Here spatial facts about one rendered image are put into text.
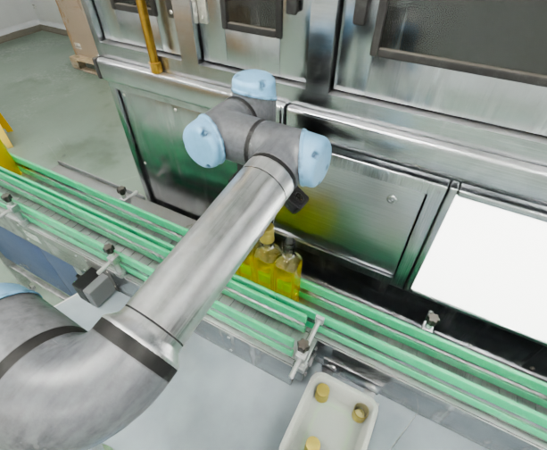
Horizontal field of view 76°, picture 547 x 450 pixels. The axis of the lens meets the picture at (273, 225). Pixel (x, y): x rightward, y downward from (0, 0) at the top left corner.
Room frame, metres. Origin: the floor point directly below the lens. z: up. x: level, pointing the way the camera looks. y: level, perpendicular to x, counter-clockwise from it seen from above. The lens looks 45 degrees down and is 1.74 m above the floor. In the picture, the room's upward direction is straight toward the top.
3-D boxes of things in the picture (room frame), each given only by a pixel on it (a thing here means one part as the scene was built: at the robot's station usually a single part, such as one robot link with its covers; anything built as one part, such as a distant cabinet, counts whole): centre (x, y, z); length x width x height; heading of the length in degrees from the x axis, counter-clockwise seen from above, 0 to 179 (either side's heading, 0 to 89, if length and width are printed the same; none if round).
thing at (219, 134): (0.49, 0.07, 1.45); 0.11 x 0.11 x 0.08; 58
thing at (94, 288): (0.66, 0.58, 0.79); 0.08 x 0.08 x 0.08; 61
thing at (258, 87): (0.58, 0.03, 1.45); 0.09 x 0.08 x 0.11; 148
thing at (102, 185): (0.96, 0.50, 0.84); 0.95 x 0.09 x 0.11; 61
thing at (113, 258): (0.63, 0.47, 0.94); 0.07 x 0.04 x 0.13; 151
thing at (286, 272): (0.55, -0.04, 0.99); 0.06 x 0.06 x 0.21; 63
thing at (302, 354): (0.38, -0.08, 0.95); 0.17 x 0.03 x 0.12; 151
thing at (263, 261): (0.58, 0.01, 0.99); 0.06 x 0.06 x 0.21; 62
